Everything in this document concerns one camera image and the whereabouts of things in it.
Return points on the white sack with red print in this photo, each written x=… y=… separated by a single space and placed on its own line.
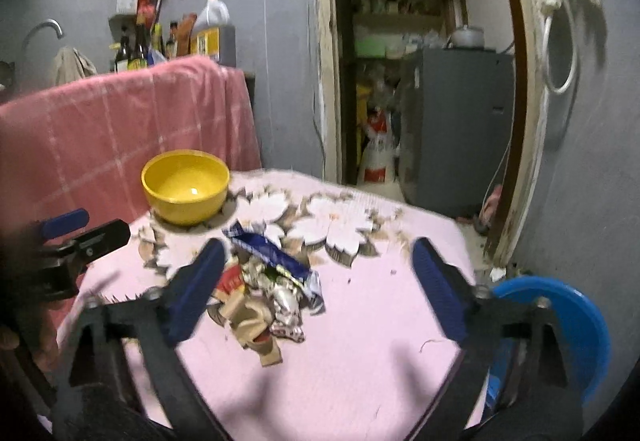
x=379 y=156

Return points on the silver foil wrapper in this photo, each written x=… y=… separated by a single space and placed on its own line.
x=285 y=306

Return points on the beige rag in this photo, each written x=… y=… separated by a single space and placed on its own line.
x=72 y=66

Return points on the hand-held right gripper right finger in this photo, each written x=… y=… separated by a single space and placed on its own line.
x=440 y=291

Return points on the yellow bag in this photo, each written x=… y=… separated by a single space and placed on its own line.
x=364 y=116

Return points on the large oil jug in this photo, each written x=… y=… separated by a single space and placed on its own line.
x=215 y=33

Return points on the orange brown pouch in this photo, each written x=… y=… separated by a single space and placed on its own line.
x=186 y=33

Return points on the yellow bowl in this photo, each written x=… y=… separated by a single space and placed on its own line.
x=185 y=186

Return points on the small brown bottle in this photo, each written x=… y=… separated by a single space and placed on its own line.
x=171 y=43

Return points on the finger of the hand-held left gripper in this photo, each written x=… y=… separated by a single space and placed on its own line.
x=65 y=222
x=97 y=241

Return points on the metal faucet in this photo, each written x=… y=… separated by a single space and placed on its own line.
x=47 y=25

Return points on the pink floral tablecloth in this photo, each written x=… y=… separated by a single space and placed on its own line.
x=350 y=331

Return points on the pink checked cloth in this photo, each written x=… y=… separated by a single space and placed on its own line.
x=100 y=121

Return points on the blue plastic basin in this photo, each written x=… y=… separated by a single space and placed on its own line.
x=560 y=316

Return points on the blue snack wrapper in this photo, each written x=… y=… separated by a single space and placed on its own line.
x=270 y=251

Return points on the red capped bottle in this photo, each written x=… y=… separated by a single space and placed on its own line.
x=144 y=8

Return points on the green plastic container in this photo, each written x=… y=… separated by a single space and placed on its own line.
x=380 y=46

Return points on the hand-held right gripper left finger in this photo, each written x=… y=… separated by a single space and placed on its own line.
x=200 y=286

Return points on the red snack packet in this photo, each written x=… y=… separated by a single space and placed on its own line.
x=231 y=282

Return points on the dark glass bottle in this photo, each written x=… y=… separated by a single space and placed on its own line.
x=121 y=58

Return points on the dark wooden door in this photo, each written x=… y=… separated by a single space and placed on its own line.
x=345 y=46

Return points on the dark sauce bottle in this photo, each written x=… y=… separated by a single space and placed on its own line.
x=140 y=51

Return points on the person's left hand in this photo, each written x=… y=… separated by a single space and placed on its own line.
x=30 y=336

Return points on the grey refrigerator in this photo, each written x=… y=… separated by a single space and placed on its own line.
x=455 y=131

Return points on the tan paper wrapper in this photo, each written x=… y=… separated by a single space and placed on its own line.
x=250 y=321

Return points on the metal pot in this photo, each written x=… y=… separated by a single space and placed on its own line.
x=467 y=37

